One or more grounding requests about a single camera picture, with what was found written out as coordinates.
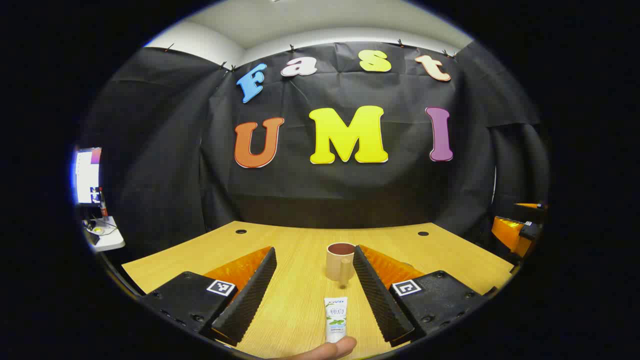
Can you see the beige cup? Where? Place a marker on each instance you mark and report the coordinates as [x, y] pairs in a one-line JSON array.
[[336, 267]]

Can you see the wooden desktop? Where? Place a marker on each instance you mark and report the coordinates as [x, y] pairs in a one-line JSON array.
[[300, 260]]

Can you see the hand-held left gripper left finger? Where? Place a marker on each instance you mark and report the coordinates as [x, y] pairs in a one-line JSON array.
[[250, 295]]

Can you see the black backdrop cloth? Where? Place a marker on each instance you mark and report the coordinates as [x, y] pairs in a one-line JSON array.
[[325, 190]]

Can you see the white toothpaste tube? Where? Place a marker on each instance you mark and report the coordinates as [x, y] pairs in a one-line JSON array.
[[335, 320]]

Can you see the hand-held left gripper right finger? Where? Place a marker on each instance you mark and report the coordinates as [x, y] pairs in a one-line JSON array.
[[377, 295]]

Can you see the computer monitor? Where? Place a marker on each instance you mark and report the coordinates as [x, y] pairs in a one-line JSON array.
[[87, 175]]

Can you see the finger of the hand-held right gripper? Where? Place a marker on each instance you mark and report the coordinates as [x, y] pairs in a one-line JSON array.
[[507, 230], [527, 205]]

